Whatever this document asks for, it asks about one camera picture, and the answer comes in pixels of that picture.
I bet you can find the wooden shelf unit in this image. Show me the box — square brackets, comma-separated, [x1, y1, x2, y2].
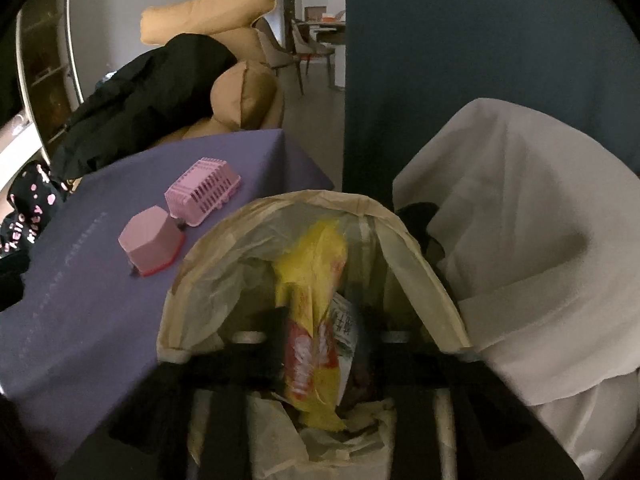
[15, 0, 86, 161]

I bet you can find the round yellow cushion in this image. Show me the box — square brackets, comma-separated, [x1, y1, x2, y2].
[210, 60, 286, 131]

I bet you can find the dining table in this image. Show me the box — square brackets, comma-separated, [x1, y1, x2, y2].
[305, 17, 347, 46]

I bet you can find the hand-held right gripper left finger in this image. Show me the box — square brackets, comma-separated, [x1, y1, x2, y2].
[55, 305, 291, 480]

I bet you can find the yellow snack wrapper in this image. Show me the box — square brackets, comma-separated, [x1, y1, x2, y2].
[272, 217, 361, 433]

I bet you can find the beige trash bag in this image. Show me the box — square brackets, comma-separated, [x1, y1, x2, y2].
[156, 189, 473, 480]

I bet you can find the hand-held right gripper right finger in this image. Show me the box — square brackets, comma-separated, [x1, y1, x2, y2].
[357, 305, 583, 480]

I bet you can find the grey dining chair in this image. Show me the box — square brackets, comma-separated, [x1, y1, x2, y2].
[255, 17, 307, 96]

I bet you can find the long yellow bolster cushion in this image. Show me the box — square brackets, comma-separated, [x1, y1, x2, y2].
[140, 0, 278, 46]

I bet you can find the black jacket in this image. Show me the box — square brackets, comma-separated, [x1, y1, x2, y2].
[50, 33, 238, 181]

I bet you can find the flat yellow cushion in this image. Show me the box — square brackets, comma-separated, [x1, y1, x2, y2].
[210, 27, 266, 63]

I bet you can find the pink plastic basket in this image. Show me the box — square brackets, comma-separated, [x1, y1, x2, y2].
[164, 157, 244, 227]

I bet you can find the black garment pink print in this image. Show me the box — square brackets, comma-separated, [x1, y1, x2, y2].
[0, 162, 68, 261]

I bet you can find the white printed wrapper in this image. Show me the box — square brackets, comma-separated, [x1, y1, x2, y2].
[330, 292, 363, 406]

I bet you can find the white cloth cover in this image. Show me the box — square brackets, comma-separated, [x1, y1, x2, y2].
[392, 97, 640, 471]

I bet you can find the purple tablecloth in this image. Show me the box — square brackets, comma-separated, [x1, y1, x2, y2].
[0, 128, 336, 461]

